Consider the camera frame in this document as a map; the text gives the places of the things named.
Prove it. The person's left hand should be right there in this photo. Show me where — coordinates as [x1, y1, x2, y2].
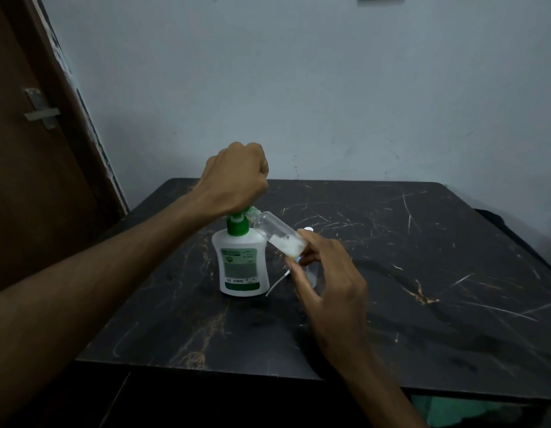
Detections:
[193, 141, 270, 216]

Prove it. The person's right hand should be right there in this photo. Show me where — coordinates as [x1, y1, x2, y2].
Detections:
[284, 231, 370, 376]

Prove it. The person's right forearm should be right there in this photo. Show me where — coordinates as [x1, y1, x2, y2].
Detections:
[333, 347, 427, 428]

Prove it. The small clear bottle white cap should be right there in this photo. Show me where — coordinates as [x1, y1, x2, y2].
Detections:
[301, 226, 324, 291]

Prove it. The white green hand sanitizer bottle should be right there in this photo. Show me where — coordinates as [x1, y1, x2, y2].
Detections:
[212, 207, 271, 298]

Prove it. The metal door latch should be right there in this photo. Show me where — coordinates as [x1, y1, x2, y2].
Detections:
[23, 87, 61, 131]

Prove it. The person's left forearm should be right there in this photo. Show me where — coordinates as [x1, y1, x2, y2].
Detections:
[0, 189, 222, 428]

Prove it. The brown wooden door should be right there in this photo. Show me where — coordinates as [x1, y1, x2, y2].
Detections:
[0, 0, 129, 295]

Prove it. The green cloth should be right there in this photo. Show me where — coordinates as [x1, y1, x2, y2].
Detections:
[408, 394, 525, 428]

